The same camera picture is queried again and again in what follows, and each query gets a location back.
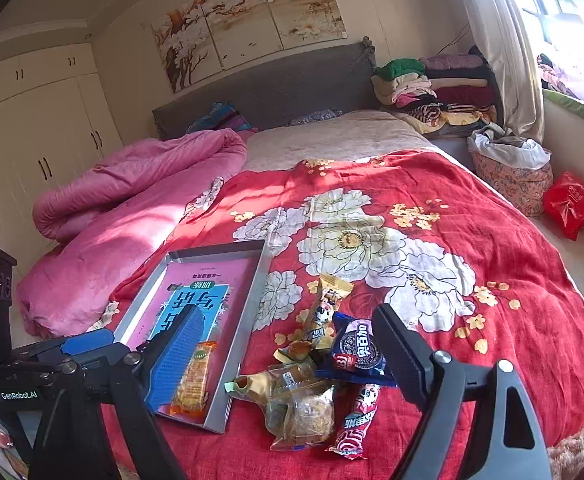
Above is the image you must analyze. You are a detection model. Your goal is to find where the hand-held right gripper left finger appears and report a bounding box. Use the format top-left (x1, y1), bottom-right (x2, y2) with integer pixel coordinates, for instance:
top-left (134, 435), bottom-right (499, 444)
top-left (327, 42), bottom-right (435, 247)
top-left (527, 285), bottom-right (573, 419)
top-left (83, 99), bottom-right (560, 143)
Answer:
top-left (32, 305), bottom-right (207, 480)

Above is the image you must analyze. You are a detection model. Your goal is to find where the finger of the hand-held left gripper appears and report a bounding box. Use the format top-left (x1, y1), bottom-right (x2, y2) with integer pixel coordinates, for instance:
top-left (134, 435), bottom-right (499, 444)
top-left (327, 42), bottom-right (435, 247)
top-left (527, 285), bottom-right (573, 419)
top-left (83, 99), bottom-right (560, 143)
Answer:
top-left (63, 329), bottom-right (115, 361)

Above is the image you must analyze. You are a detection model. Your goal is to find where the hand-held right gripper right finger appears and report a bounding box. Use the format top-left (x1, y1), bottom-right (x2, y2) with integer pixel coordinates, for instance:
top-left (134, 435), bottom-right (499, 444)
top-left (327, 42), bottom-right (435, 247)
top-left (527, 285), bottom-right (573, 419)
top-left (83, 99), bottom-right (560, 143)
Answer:
top-left (372, 302), bottom-right (555, 480)

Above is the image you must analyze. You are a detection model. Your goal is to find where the orange wafer packet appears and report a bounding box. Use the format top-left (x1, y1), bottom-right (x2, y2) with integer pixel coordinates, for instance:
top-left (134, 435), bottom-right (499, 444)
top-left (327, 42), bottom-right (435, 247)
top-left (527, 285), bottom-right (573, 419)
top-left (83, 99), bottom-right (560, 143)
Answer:
top-left (169, 340), bottom-right (219, 417)

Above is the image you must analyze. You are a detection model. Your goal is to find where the blue cookie packet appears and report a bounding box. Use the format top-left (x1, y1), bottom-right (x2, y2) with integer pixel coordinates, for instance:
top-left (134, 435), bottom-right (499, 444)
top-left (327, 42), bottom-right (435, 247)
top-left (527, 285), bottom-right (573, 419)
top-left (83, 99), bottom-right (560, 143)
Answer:
top-left (316, 311), bottom-right (399, 389)

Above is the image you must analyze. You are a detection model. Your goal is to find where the grey metal tray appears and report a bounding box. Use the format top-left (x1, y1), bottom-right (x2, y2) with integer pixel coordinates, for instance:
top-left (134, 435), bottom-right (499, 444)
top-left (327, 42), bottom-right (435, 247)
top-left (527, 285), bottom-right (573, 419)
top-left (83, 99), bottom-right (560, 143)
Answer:
top-left (113, 239), bottom-right (273, 434)

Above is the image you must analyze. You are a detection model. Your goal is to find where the clear pastry packet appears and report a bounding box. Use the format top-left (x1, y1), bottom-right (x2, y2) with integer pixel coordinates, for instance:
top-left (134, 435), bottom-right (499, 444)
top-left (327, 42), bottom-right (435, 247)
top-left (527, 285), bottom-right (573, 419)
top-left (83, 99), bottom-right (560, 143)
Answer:
top-left (266, 382), bottom-right (337, 452)
top-left (226, 362), bottom-right (323, 407)

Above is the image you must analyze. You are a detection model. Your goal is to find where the red and white snack packet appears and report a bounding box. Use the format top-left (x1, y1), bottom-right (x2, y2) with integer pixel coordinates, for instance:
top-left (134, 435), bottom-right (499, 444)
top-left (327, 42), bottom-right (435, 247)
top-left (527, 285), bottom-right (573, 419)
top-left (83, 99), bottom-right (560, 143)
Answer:
top-left (325, 384), bottom-right (381, 461)

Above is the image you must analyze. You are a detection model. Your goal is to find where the yellow cartoon snack packet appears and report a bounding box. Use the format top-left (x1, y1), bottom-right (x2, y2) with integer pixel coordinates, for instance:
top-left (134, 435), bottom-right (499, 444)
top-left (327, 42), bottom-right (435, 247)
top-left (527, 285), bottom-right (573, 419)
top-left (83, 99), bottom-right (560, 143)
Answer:
top-left (303, 272), bottom-right (355, 356)

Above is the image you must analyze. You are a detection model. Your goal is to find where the pink and blue book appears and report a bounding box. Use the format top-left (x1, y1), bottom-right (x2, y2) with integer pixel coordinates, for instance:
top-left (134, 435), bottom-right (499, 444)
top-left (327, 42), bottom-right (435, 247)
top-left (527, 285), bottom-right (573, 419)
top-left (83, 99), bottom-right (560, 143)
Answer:
top-left (127, 259), bottom-right (260, 413)

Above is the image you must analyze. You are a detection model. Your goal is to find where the pink quilt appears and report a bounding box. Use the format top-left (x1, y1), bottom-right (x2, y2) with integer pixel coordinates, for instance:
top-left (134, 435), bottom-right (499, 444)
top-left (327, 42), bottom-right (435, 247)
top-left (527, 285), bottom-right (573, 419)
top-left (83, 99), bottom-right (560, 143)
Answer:
top-left (14, 127), bottom-right (247, 338)

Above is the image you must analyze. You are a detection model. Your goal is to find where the red floral blanket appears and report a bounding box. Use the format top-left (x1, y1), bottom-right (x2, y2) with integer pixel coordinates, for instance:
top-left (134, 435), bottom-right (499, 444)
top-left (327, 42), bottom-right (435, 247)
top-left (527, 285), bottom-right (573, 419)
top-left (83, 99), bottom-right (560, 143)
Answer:
top-left (99, 150), bottom-right (584, 480)

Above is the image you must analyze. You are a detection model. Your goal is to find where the cream wardrobe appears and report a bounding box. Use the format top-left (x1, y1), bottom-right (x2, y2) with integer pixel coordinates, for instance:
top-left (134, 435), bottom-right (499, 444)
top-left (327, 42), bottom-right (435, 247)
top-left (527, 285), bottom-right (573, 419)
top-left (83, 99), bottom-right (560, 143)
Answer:
top-left (0, 42), bottom-right (125, 271)

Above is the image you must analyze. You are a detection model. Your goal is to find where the floral fabric bag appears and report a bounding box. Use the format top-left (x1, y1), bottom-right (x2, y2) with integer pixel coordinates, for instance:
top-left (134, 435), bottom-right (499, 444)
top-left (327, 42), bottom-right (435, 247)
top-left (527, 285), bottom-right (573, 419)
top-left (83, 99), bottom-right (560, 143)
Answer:
top-left (469, 150), bottom-right (555, 218)

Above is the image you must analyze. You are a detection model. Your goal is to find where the fluffy beige rug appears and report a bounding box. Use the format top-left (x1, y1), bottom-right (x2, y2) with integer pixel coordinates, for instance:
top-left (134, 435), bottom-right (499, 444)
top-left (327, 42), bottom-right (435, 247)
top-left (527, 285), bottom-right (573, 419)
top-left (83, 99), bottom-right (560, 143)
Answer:
top-left (546, 420), bottom-right (584, 480)

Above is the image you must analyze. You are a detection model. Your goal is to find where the red plastic bag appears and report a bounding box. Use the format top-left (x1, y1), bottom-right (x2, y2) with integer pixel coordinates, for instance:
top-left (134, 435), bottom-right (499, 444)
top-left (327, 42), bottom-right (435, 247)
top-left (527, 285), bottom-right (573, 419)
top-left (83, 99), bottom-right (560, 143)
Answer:
top-left (542, 171), bottom-right (584, 241)

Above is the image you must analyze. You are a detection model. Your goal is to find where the beige bedspread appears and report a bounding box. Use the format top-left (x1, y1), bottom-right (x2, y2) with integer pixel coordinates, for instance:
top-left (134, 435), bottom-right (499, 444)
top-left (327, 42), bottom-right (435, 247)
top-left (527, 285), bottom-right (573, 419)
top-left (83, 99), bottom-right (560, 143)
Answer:
top-left (242, 109), bottom-right (440, 173)

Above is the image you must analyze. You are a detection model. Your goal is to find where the white cloth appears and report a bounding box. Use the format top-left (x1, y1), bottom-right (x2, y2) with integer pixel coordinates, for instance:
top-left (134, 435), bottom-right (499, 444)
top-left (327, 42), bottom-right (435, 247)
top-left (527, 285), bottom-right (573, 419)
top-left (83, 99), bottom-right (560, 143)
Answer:
top-left (468, 126), bottom-right (552, 171)

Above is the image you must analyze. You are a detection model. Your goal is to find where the colourful pillow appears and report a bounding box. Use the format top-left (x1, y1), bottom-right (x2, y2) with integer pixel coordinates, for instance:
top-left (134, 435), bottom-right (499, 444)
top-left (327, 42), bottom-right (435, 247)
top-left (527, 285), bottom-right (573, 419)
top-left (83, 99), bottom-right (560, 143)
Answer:
top-left (187, 101), bottom-right (253, 133)

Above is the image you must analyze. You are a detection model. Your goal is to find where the patterned pillow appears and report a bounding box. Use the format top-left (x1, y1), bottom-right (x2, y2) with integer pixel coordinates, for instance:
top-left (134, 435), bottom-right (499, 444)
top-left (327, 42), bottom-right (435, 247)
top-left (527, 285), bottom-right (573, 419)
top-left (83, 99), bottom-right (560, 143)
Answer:
top-left (287, 108), bottom-right (343, 127)

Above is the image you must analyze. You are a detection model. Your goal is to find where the stack of folded clothes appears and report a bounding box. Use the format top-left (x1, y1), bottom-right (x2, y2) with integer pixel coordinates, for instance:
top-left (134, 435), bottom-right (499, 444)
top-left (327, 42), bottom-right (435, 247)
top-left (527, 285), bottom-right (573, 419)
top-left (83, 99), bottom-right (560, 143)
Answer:
top-left (371, 45), bottom-right (505, 138)

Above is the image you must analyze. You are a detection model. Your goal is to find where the grey headboard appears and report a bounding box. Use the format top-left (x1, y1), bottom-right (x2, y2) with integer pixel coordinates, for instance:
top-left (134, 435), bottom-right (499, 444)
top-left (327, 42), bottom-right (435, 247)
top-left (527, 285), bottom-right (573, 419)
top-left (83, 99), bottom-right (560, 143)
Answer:
top-left (152, 37), bottom-right (377, 141)

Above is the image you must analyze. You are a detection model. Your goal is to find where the green windowsill cushion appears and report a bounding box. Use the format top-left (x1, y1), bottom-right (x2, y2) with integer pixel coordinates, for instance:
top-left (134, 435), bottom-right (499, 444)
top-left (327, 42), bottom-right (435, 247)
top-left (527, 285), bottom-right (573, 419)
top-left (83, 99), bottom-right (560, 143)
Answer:
top-left (542, 87), bottom-right (584, 128)

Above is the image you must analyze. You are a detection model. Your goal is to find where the cream curtain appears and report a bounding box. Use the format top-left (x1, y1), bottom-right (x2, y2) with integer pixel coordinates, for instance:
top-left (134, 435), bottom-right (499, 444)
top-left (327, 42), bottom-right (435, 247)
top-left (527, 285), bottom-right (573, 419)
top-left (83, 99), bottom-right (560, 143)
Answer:
top-left (452, 0), bottom-right (547, 148)

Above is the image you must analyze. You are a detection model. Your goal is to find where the floral wall painting panel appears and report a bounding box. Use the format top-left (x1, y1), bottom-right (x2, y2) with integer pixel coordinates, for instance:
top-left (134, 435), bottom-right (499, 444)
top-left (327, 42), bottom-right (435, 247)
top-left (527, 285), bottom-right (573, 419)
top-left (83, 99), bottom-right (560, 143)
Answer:
top-left (204, 0), bottom-right (285, 68)
top-left (257, 0), bottom-right (347, 51)
top-left (142, 0), bottom-right (225, 93)

